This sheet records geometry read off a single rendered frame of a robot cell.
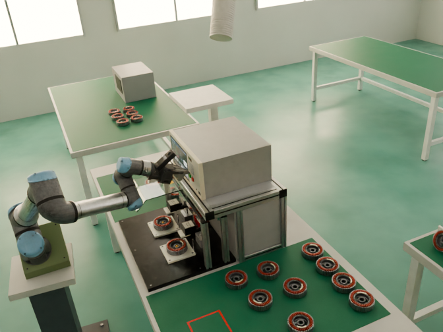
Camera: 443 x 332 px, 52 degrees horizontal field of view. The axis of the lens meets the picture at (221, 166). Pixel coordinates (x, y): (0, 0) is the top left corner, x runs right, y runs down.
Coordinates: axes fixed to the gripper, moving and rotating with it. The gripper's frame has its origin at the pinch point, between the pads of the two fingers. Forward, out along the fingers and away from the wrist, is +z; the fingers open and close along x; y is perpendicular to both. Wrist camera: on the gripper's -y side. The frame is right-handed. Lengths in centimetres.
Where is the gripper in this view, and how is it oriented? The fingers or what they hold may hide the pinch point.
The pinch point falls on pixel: (187, 170)
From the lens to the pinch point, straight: 229.1
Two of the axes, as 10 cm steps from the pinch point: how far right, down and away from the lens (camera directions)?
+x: 4.1, 4.2, -8.1
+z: 8.5, 1.5, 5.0
